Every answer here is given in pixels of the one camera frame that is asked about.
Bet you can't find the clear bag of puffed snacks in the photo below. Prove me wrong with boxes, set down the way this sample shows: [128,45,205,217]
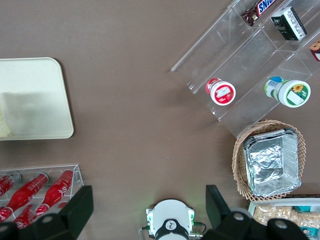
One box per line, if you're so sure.
[253,204,298,226]
[297,211,320,228]

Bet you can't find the black and white small box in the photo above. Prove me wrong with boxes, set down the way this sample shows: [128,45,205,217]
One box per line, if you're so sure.
[270,6,308,42]

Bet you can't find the brown Snickers bar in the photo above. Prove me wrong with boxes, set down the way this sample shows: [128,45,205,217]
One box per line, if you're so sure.
[241,0,278,27]

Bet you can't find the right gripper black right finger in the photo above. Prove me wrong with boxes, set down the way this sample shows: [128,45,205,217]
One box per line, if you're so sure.
[202,184,309,240]

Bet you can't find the cream plastic tray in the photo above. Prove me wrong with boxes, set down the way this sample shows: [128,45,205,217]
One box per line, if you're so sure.
[0,56,75,141]

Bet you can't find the brown table cover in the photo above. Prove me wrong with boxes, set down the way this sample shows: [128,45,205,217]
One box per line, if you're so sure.
[0,0,320,240]

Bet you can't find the white rectangular snack tray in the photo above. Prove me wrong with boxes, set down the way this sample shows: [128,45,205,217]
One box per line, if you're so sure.
[247,197,320,240]

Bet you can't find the light tan wicker basket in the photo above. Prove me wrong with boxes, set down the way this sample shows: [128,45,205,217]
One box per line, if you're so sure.
[232,119,307,202]

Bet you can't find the teal snack box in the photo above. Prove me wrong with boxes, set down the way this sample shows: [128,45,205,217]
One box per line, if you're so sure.
[299,226,316,237]
[292,205,312,213]

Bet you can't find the stacked aluminium foil containers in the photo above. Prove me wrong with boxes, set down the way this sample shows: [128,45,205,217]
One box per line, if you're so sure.
[243,128,303,198]

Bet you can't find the clear acrylic stepped stand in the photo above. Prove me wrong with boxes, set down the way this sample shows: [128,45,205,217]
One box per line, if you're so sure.
[171,0,320,139]

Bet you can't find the red cookie box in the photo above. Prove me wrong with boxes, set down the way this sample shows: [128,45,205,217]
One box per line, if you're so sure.
[309,39,320,62]

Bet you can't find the green lidded yoghurt cup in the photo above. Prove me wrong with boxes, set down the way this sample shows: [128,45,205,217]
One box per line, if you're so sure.
[264,76,312,108]

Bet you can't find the red lidded yoghurt cup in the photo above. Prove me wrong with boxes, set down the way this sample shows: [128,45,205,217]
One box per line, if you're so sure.
[205,77,237,106]

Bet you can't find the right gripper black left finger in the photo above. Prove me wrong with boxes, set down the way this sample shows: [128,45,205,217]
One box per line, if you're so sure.
[0,184,94,240]

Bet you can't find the clear acrylic bottle rack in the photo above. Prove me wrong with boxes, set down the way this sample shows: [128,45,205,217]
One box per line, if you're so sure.
[0,163,85,226]

